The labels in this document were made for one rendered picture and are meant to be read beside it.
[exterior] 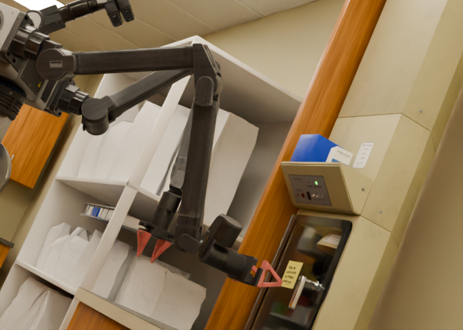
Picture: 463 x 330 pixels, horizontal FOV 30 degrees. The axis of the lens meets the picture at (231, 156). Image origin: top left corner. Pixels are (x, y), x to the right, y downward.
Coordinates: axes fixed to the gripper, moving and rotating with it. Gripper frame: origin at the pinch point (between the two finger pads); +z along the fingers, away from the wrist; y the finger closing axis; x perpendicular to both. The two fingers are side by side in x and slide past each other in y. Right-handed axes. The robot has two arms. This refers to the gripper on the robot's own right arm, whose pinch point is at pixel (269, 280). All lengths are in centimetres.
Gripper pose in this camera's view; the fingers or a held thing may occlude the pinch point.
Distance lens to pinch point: 221.2
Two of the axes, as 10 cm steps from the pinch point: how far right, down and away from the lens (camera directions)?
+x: -3.7, 9.1, -1.9
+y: -4.3, 0.1, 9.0
